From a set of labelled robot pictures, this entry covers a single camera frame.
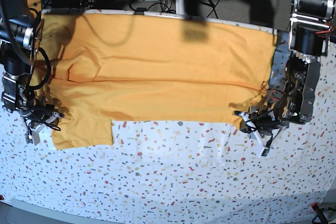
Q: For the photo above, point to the yellow T-shirt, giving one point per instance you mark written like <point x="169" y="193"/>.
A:
<point x="121" y="67"/>

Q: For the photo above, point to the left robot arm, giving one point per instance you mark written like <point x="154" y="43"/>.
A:
<point x="311" y="29"/>

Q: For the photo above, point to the terrazzo-patterned white tablecloth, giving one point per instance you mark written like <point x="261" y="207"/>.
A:
<point x="180" y="171"/>

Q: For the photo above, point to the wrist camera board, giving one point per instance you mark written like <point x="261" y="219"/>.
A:
<point x="32" y="138"/>
<point x="263" y="151"/>

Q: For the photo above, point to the black table clamp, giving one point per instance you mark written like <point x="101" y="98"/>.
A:
<point x="140" y="11"/>

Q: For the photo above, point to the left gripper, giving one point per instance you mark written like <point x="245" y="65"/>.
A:
<point x="263" y="120"/>

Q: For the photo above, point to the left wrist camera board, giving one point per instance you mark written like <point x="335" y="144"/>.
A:
<point x="263" y="151"/>

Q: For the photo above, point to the red clamp at corner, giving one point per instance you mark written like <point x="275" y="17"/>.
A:
<point x="319" y="217"/>

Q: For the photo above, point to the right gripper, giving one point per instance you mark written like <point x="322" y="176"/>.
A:
<point x="41" y="115"/>

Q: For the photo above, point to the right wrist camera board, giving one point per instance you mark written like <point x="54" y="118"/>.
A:
<point x="32" y="138"/>

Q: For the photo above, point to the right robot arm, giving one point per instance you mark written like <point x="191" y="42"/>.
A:
<point x="27" y="66"/>

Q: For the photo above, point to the white table leg post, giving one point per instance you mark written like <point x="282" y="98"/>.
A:
<point x="180" y="7"/>

